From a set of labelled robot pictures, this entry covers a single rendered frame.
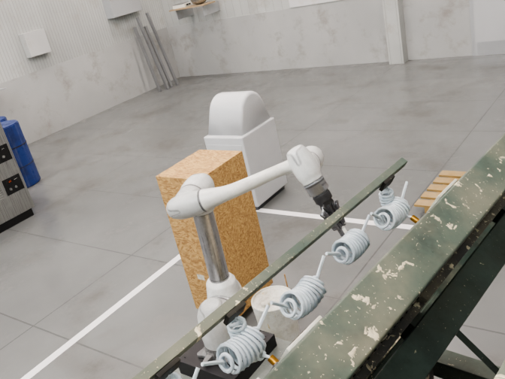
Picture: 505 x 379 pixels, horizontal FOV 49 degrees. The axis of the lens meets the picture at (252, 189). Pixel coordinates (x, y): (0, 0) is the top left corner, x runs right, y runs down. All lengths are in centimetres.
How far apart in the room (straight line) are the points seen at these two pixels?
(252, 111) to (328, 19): 641
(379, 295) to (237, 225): 304
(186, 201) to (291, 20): 1031
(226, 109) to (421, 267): 481
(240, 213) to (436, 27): 777
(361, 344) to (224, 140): 493
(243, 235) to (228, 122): 198
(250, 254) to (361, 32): 812
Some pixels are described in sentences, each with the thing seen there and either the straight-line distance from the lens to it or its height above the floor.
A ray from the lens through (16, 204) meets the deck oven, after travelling 778.
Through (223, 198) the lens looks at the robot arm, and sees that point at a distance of 233.
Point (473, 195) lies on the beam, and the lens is 141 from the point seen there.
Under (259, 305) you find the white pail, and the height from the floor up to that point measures 36.
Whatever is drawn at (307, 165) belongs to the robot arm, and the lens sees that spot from 219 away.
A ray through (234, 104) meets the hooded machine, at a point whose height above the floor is 116.
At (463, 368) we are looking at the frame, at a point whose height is 79.
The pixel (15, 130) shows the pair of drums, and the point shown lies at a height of 89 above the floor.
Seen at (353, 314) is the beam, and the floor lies 191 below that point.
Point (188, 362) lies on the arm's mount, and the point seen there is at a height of 83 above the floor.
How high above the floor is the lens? 254
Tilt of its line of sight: 23 degrees down
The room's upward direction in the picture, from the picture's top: 13 degrees counter-clockwise
